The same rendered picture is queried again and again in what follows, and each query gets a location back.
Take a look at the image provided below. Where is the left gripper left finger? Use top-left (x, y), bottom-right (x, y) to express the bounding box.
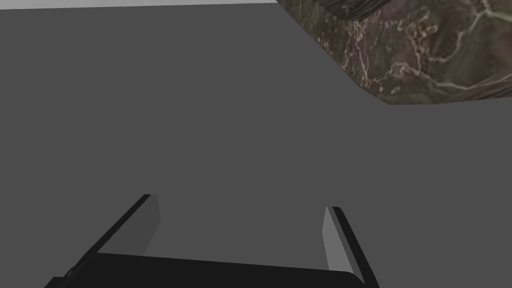
top-left (70, 193), bottom-right (162, 277)

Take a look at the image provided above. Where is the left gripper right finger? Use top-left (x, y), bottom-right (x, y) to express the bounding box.
top-left (321, 205), bottom-right (381, 288)

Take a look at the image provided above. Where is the brown marble counter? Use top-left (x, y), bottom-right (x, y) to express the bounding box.
top-left (275, 0), bottom-right (512, 106)

